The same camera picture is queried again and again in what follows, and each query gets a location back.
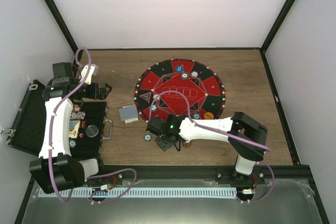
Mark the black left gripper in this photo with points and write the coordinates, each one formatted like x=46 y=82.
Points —
x=102 y=95

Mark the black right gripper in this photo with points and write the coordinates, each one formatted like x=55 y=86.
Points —
x=164 y=146

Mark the green blue 50 chip stack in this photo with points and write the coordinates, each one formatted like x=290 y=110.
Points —
x=147 y=137

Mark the orange dealer button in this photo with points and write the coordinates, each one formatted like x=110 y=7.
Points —
x=208 y=116

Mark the blue small blind button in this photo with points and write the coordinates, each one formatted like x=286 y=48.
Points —
x=179 y=68

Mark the orange blue 10 chip stack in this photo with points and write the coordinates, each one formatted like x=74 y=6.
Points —
x=196 y=116

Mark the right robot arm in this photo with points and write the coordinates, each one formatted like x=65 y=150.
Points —
x=243 y=133

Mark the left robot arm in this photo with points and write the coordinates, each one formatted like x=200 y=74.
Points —
x=56 y=169

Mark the red 100 chip stack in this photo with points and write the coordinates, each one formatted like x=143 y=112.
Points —
x=186 y=144

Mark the white card box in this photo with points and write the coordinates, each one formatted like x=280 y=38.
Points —
x=131 y=120

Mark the blue backed card deck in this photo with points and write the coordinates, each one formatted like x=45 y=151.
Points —
x=128 y=113

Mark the chips in case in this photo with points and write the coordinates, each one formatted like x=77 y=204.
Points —
x=77 y=113

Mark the red dice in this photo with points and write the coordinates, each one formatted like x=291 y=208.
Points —
x=83 y=124

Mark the black poker set case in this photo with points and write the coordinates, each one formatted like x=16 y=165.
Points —
x=27 y=132

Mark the round red black poker mat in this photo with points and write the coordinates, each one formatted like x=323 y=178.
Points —
x=205 y=93

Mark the round grey metal disc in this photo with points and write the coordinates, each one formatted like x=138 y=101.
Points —
x=92 y=131

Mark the card deck in case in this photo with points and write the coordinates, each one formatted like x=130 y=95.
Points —
x=74 y=126

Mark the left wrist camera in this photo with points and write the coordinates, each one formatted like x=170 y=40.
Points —
x=63 y=70

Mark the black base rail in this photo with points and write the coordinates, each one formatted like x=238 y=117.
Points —
x=223 y=174

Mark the light blue slotted cable duct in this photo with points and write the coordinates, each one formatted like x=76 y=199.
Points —
x=156 y=192

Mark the black enclosure frame post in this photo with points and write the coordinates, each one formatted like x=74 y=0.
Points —
x=61 y=24

